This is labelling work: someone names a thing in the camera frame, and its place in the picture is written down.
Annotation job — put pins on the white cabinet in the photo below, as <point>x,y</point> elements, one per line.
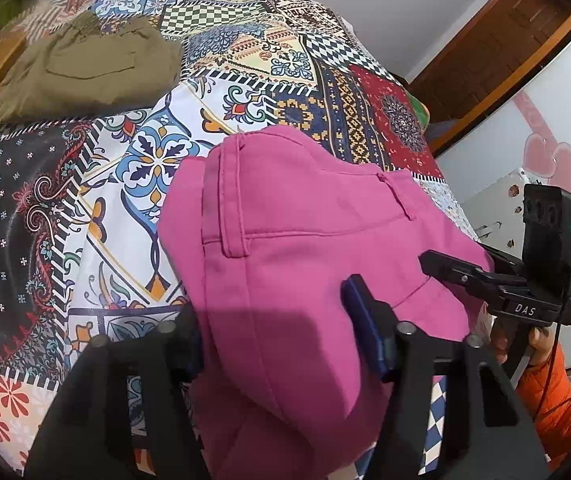
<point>540,125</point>

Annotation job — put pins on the wooden door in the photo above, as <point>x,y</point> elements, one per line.
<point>490,55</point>

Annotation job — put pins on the patchwork patterned blanket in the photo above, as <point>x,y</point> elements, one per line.
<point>115,185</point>

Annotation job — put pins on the person's right hand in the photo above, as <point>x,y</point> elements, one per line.
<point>501,340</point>

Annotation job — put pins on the olive green pants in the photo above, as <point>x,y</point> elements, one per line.
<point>90,70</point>

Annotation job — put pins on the white plastic box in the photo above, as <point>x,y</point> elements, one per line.
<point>495,200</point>

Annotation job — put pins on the person's right forearm orange sleeve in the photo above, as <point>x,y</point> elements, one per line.
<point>560,410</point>

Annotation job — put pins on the green plush cloth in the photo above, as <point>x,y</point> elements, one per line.
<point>421,110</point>

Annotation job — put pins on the pink pants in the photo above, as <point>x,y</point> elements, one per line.
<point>290,260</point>

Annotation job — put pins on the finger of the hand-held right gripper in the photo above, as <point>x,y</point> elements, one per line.
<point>455,267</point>
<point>508,262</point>

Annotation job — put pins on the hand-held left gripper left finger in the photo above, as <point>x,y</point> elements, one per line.
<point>193,355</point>

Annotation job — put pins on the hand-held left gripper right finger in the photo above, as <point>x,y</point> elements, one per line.
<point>360,310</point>

